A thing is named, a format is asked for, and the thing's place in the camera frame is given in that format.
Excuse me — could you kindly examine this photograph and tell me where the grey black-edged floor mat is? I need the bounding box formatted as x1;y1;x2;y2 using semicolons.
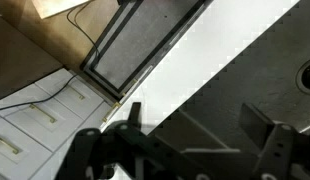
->
80;0;209;100

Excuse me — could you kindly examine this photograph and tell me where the stainless steel sink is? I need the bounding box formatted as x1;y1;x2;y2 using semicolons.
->
148;0;310;155

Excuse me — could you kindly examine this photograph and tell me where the white drawer cabinet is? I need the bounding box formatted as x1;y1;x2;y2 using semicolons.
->
0;68;113;180

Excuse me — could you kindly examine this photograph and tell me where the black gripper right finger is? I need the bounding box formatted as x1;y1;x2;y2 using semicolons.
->
239;103;276;150

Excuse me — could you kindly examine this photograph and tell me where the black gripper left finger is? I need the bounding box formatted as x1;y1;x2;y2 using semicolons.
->
128;101;143;129

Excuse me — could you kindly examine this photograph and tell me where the gold drawer handle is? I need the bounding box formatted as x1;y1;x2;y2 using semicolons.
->
66;85;86;101
29;103;58;125
101;101;123;124
0;133;21;156

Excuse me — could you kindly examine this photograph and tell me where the white flat panel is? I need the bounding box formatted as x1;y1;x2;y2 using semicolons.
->
30;0;91;20

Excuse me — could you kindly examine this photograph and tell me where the black cable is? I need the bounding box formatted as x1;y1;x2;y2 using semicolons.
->
0;73;79;113
66;0;102;57

